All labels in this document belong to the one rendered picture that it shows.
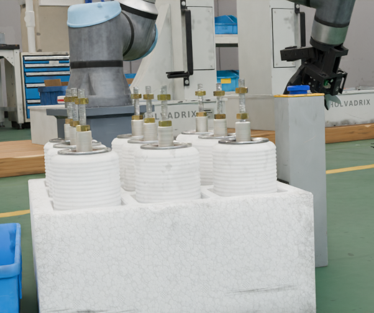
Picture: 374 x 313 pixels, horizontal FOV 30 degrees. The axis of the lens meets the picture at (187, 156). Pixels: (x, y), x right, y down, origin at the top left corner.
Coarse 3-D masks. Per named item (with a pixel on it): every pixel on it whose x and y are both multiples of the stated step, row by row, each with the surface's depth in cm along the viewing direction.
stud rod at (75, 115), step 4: (72, 88) 108; (76, 88) 108; (72, 92) 108; (76, 92) 108; (72, 96) 108; (72, 104) 108; (76, 104) 108; (72, 108) 108; (76, 108) 108; (72, 112) 108; (76, 112) 108; (76, 116) 108; (76, 120) 108
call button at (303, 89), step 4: (288, 88) 124; (292, 88) 124; (296, 88) 123; (300, 88) 123; (304, 88) 123; (308, 88) 124; (292, 92) 124; (296, 92) 124; (300, 92) 124; (304, 92) 124
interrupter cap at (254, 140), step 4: (220, 140) 103; (224, 140) 104; (228, 140) 104; (232, 140) 104; (252, 140) 104; (256, 140) 101; (260, 140) 100; (264, 140) 101; (268, 140) 102; (224, 144) 101; (228, 144) 100; (232, 144) 100; (236, 144) 100; (240, 144) 100; (244, 144) 99
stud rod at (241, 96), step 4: (240, 80) 102; (244, 80) 102; (240, 84) 102; (240, 96) 102; (244, 96) 102; (240, 100) 102; (244, 100) 102; (240, 104) 102; (244, 104) 102; (240, 108) 102; (244, 108) 102; (240, 112) 102; (244, 112) 102; (240, 120) 103; (244, 120) 103
